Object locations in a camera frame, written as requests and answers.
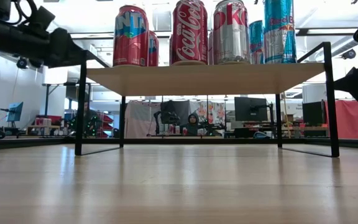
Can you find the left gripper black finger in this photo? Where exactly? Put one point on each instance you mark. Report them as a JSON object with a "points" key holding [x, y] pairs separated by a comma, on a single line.
{"points": [[80, 54]]}

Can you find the red Fanta strawberry can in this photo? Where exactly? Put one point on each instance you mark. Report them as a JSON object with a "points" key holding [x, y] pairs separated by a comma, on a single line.
{"points": [[130, 37], [153, 49]]}

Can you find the blue silver Red Bull can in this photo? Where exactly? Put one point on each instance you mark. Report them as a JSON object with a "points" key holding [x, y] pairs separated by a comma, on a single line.
{"points": [[280, 31], [256, 42]]}

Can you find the red soda can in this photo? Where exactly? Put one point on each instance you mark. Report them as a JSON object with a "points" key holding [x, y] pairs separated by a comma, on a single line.
{"points": [[190, 34]]}

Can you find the silver Diet Coke can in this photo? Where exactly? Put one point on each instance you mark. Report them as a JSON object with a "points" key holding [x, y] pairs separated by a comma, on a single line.
{"points": [[231, 31], [210, 46]]}

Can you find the background black robot arm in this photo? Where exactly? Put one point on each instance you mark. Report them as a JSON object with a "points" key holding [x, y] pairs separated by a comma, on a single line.
{"points": [[166, 119]]}

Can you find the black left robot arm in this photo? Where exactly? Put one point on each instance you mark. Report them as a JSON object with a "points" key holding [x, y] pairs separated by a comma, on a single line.
{"points": [[8, 34]]}

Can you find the red orange cloth cover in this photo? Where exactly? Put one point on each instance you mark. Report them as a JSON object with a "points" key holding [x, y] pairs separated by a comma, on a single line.
{"points": [[356, 118]]}

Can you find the black computer monitor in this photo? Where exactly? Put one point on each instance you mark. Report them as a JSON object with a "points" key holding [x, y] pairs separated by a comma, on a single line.
{"points": [[314, 112], [250, 109]]}

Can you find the blue tilted monitor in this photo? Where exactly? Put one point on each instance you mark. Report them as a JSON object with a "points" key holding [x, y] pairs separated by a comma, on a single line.
{"points": [[15, 112]]}

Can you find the low wooden table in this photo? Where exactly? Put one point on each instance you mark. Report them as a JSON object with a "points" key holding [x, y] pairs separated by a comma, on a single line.
{"points": [[43, 127]]}

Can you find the white cloth cover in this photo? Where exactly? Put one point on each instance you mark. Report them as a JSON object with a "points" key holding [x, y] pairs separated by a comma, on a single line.
{"points": [[140, 119]]}

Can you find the black cloth cover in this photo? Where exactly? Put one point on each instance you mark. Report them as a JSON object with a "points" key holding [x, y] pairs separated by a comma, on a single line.
{"points": [[176, 109]]}

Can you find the black dome camera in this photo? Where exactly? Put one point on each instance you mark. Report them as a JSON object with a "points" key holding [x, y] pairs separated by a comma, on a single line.
{"points": [[349, 54], [22, 63]]}

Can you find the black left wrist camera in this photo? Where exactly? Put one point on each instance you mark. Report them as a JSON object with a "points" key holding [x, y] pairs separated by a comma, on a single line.
{"points": [[40, 17]]}

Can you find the wooden shelf with black frame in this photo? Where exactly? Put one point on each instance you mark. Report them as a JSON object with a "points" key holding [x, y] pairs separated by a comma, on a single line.
{"points": [[204, 79]]}

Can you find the colourful wall poster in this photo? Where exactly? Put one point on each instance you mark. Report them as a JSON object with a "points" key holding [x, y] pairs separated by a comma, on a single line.
{"points": [[217, 110]]}

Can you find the black aluminium table frame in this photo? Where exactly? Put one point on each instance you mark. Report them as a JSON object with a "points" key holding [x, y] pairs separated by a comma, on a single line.
{"points": [[197, 140]]}

